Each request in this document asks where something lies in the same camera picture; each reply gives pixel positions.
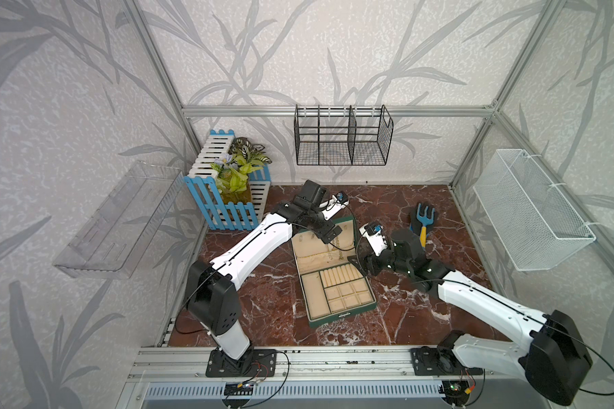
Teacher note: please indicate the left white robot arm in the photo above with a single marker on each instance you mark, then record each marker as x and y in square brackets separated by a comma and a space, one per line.
[211, 295]

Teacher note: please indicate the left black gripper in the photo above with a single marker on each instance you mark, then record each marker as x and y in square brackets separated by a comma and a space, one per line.
[322, 232]

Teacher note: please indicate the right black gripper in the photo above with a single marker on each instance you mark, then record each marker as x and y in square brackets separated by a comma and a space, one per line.
[371, 260]

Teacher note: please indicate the aluminium front rail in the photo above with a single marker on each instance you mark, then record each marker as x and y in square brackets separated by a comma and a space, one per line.
[390, 363]

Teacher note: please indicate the white mesh basket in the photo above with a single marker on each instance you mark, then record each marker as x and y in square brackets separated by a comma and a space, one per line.
[536, 223]

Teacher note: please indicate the green jewelry box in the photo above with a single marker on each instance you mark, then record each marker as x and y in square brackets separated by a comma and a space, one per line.
[332, 287]

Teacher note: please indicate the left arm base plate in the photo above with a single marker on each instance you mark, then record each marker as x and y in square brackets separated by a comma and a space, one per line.
[255, 363]

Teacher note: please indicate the black wire basket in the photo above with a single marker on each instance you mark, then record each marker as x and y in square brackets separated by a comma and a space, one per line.
[342, 136]

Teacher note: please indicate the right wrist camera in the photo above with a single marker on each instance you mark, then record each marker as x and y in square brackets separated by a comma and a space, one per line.
[374, 234]

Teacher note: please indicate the green artificial plant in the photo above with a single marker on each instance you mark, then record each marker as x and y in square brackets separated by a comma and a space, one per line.
[234, 167]

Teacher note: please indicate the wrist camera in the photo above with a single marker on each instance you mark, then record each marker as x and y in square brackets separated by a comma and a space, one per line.
[374, 234]
[337, 203]

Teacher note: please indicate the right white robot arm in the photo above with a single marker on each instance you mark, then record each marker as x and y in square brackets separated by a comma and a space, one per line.
[544, 350]

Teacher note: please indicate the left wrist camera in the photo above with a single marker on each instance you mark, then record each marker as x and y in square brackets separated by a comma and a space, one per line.
[337, 203]

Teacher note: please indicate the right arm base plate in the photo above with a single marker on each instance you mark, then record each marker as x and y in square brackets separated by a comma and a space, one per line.
[428, 361]

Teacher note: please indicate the blue white picket fence planter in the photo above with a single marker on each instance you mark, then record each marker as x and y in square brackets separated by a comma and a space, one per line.
[242, 212]

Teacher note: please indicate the blue garden hand fork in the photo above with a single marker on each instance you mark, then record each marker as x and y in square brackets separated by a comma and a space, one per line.
[426, 216]

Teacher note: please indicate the clear acrylic shelf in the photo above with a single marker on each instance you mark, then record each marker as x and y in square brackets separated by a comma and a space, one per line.
[113, 241]

